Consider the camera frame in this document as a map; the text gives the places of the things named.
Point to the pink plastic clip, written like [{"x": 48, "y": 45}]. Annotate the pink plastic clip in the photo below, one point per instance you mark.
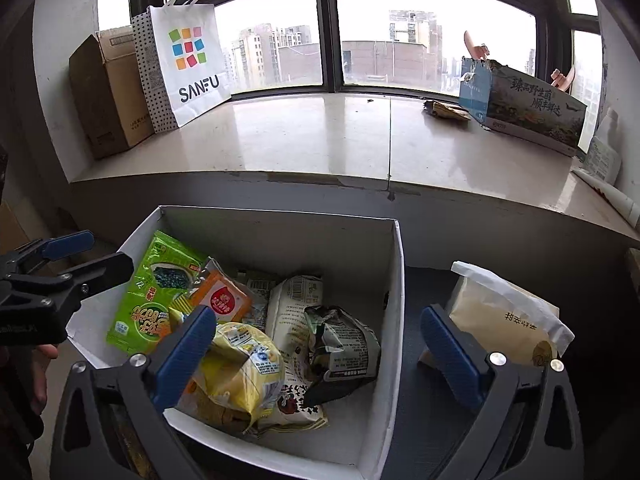
[
  {"x": 474, "y": 46},
  {"x": 564, "y": 80}
]

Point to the brown crumpled wrapper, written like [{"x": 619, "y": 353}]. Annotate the brown crumpled wrapper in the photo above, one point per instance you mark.
[{"x": 447, "y": 111}]

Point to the soft tissue pack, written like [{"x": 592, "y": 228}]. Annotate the soft tissue pack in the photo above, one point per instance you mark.
[{"x": 505, "y": 320}]

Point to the pale yellow puffed snack packet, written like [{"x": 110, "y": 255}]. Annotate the pale yellow puffed snack packet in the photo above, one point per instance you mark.
[{"x": 240, "y": 375}]

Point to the brown cardboard box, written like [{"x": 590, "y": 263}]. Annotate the brown cardboard box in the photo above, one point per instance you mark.
[{"x": 107, "y": 100}]

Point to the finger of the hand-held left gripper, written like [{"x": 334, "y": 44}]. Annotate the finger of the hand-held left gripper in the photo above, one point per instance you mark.
[
  {"x": 70, "y": 245},
  {"x": 105, "y": 270}
]

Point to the marble windowsill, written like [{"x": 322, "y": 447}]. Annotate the marble windowsill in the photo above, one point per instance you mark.
[{"x": 310, "y": 145}]

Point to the long beige snack packet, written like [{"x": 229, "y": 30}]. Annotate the long beige snack packet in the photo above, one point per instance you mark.
[{"x": 290, "y": 320}]

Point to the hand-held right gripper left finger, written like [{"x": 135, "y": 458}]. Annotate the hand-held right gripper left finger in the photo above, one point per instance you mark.
[{"x": 182, "y": 360}]

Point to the black window frame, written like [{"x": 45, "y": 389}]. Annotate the black window frame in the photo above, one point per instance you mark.
[{"x": 327, "y": 35}]

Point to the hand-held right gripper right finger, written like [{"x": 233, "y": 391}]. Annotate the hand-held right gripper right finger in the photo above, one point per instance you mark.
[{"x": 450, "y": 357}]

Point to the white tube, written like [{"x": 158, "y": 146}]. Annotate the white tube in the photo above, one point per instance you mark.
[{"x": 610, "y": 195}]

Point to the white bottle on sill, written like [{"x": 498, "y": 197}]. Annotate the white bottle on sill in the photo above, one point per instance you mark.
[{"x": 602, "y": 152}]

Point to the white cardboard box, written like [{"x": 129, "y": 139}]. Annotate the white cardboard box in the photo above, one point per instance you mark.
[{"x": 360, "y": 260}]

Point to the dark snack packet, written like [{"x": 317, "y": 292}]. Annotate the dark snack packet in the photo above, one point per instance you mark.
[{"x": 345, "y": 350}]

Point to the green snack packet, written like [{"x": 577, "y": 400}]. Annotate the green snack packet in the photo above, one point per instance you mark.
[{"x": 150, "y": 290}]

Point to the orange snack packet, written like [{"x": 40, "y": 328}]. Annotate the orange snack packet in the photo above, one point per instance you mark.
[{"x": 222, "y": 300}]

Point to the printed blue carton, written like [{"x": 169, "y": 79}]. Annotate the printed blue carton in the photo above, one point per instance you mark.
[{"x": 530, "y": 110}]

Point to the polka dot paper bag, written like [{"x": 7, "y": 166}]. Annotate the polka dot paper bag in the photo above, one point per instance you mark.
[{"x": 150, "y": 85}]

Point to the person's left hand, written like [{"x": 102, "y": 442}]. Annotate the person's left hand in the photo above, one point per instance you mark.
[{"x": 39, "y": 380}]

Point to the white paper shopping bag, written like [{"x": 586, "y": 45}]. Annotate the white paper shopping bag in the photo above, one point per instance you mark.
[{"x": 192, "y": 70}]

